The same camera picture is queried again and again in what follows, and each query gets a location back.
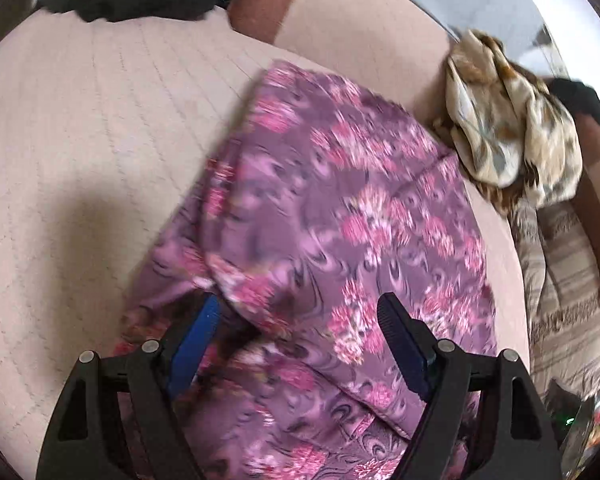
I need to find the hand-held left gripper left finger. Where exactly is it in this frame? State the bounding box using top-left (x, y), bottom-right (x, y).
top-left (36, 292), bottom-right (223, 480)

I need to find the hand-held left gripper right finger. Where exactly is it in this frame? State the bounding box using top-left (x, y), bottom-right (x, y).
top-left (376, 292), bottom-right (565, 480)

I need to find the purple floral garment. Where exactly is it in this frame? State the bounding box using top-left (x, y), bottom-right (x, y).
top-left (115, 60), bottom-right (498, 480)

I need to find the striped beige blanket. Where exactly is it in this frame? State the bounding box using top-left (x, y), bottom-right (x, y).
top-left (510, 200), bottom-right (600, 401)

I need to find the clear plastic packaging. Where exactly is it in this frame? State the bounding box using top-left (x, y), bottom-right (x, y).
top-left (545, 360), bottom-right (600, 480)

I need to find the cream brown patterned cloth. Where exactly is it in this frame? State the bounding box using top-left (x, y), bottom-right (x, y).
top-left (432, 29), bottom-right (583, 216)

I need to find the beige quilted sofa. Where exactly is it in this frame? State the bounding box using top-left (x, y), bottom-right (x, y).
top-left (0, 0), bottom-right (600, 466)

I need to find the small black cloth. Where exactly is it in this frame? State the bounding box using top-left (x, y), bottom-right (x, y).
top-left (550, 77), bottom-right (600, 128)

